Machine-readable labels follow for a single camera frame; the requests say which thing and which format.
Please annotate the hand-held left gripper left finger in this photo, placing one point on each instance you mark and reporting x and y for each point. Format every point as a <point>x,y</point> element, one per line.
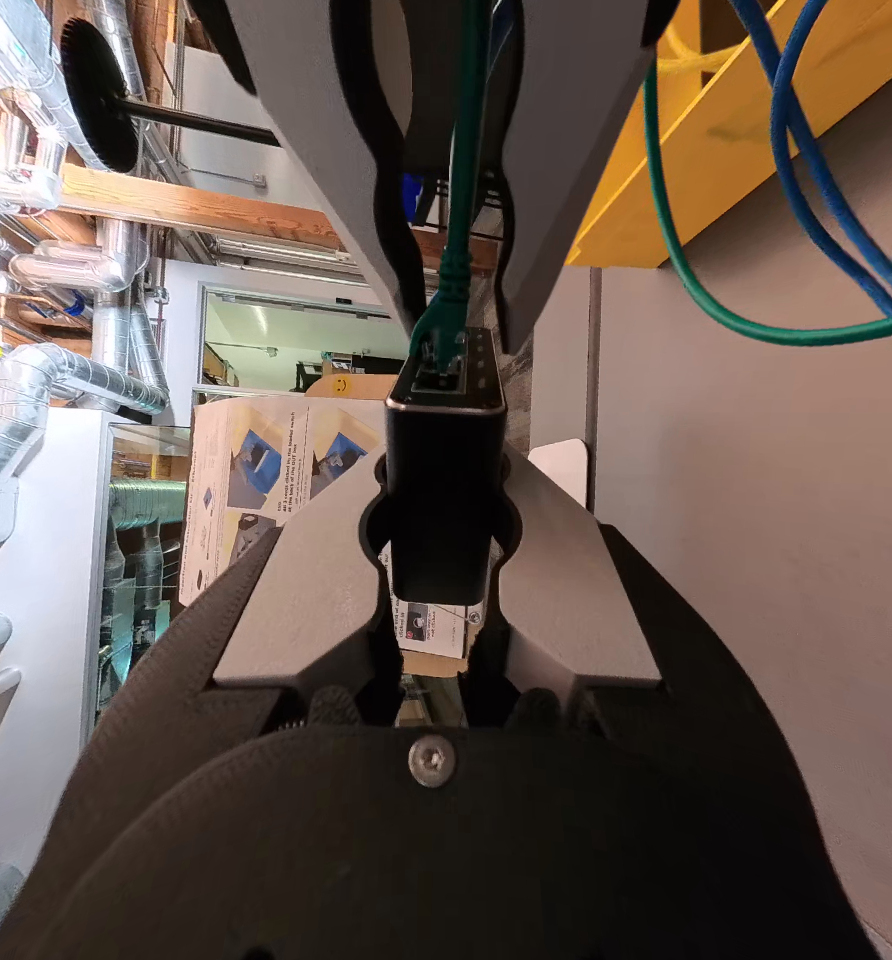
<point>303,600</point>

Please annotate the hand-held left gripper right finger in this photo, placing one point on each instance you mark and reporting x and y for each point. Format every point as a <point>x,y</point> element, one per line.
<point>573,600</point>

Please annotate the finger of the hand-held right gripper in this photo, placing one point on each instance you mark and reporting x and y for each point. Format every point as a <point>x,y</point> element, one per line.
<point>303,90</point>
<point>566,112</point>

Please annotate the yellow plastic bin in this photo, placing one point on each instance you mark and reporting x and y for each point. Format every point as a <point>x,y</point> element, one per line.
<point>715,150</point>

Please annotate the black ethernet splitter box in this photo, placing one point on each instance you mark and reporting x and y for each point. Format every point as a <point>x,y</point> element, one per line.
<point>438,510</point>

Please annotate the black flat panel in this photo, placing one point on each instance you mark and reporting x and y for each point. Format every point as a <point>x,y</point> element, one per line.
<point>427,112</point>

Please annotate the white poster stand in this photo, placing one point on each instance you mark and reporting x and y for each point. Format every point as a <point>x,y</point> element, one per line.
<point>562,469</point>

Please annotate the black round ceiling fixture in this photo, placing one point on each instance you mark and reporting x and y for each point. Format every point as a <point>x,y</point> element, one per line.
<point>93,97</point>

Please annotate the blue storage bin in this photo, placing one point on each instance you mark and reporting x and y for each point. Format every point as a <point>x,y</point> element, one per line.
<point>413,196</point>

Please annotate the instruction poster board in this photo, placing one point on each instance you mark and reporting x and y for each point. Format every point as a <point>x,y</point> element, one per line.
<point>266,450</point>

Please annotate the silver insulated pipe cluster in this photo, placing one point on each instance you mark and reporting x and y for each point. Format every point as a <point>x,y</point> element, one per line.
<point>11,375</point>

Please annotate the silver spiral air duct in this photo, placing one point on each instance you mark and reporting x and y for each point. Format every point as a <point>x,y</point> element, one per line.
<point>116,45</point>

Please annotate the wooden support post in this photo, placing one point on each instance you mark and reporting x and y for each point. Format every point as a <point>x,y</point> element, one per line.
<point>191,202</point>

